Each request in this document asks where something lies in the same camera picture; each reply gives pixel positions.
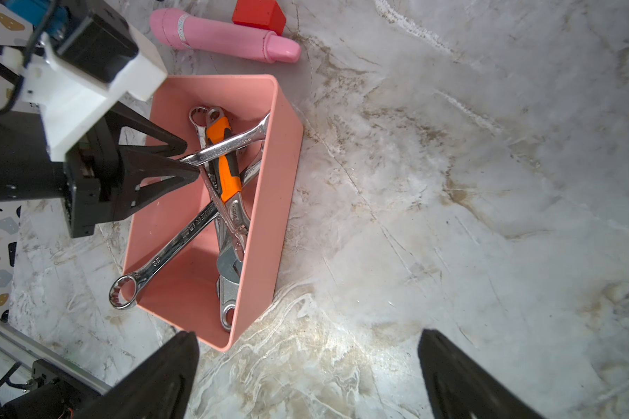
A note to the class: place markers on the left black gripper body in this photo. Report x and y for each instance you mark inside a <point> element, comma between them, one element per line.
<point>88,181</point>

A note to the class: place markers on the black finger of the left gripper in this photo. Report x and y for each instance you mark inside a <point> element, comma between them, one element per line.
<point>147,177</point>
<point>120,116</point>

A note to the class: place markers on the orange handled adjustable wrench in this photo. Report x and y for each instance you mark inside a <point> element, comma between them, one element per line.
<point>218,128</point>

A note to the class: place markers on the large silver combination wrench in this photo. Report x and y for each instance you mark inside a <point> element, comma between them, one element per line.
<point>125,290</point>

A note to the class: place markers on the small silver combination wrench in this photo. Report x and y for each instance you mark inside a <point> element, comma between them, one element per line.
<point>233,143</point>

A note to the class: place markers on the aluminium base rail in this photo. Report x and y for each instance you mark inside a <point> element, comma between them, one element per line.
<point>35,382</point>

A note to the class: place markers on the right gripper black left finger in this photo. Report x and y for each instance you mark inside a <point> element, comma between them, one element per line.
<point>159,388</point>

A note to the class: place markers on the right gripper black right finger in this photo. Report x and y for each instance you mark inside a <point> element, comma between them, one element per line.
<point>458,387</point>

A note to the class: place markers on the silver adjustable wrench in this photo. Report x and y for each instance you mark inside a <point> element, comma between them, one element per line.
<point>230,264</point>

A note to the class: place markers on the pink plastic storage box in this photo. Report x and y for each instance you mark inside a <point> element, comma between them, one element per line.
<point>206,257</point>

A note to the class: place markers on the pink cylindrical flashlight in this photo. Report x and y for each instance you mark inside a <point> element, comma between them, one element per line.
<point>183,31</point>

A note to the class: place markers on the small red block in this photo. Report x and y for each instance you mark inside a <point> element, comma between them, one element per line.
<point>260,14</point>

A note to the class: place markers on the medium silver combination wrench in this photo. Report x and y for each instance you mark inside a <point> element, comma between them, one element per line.
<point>197,118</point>

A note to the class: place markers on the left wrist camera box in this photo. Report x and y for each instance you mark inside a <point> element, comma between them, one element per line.
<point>92,57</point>

